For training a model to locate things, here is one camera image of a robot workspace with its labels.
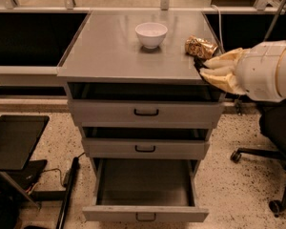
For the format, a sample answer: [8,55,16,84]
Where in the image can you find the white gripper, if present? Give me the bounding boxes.
[199,40,286,102]

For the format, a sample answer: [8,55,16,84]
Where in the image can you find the white ceramic bowl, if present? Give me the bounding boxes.
[135,22,168,49]

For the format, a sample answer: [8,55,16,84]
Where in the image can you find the black office chair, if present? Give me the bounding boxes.
[230,100,286,218]

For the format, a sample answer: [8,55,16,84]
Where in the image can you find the grey metal drawer cabinet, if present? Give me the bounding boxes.
[56,9,237,161]

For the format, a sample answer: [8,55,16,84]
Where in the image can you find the grey middle drawer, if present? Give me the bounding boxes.
[82,127,210,159]

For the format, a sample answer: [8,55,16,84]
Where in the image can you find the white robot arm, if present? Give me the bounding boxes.
[199,40,286,102]

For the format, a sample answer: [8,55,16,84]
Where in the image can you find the crushed gold soda can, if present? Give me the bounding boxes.
[185,35,218,60]

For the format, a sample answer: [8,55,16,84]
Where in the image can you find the grey bottom drawer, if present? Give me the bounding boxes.
[83,158,209,222]

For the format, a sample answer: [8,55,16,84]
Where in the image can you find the white cable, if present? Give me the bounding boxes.
[210,4,225,53]

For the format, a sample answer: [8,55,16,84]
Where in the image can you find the black floor cable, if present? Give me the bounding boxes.
[28,152,86,196]

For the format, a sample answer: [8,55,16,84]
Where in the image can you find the black pole on floor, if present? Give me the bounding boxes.
[55,157,79,229]

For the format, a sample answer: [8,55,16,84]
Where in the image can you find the metal rod with clamp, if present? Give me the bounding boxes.
[264,0,286,41]

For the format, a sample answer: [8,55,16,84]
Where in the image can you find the black rxbar chocolate wrapper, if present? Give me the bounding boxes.
[194,56,208,73]

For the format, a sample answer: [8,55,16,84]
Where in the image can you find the grey top drawer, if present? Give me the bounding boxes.
[68,82,223,129]

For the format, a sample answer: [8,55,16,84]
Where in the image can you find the black side table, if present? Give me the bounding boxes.
[0,114,50,208]

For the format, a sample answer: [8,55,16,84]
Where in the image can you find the grey drawer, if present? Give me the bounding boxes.
[82,127,210,159]
[83,158,209,222]
[68,82,223,129]

